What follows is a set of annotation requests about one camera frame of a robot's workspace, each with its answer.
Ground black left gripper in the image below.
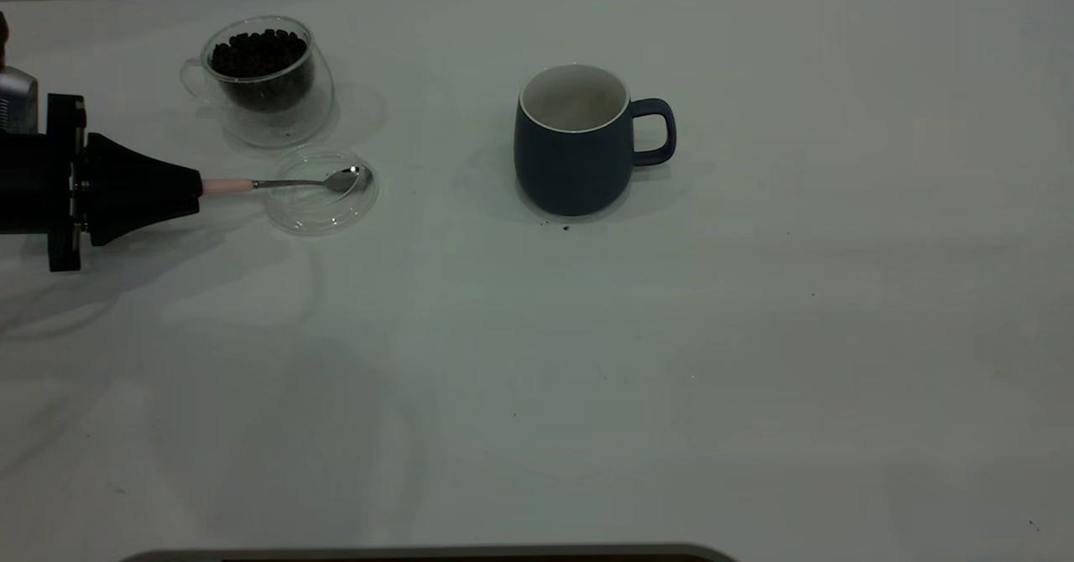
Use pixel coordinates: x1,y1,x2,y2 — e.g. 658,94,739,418
0,92,205,273

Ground dark coffee beans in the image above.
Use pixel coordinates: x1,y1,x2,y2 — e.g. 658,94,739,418
210,29,315,112

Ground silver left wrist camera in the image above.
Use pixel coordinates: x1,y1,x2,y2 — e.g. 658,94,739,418
0,67,39,135

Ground dark blue ceramic mug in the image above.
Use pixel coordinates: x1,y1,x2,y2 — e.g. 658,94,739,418
514,64,677,217

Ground pink-handled metal spoon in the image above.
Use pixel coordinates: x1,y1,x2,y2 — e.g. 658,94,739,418
201,166,373,198

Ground clear round glass lid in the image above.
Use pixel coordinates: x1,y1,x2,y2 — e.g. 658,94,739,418
267,149,380,236

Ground clear double-wall glass cup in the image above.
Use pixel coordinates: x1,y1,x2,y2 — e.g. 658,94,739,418
179,15,336,150

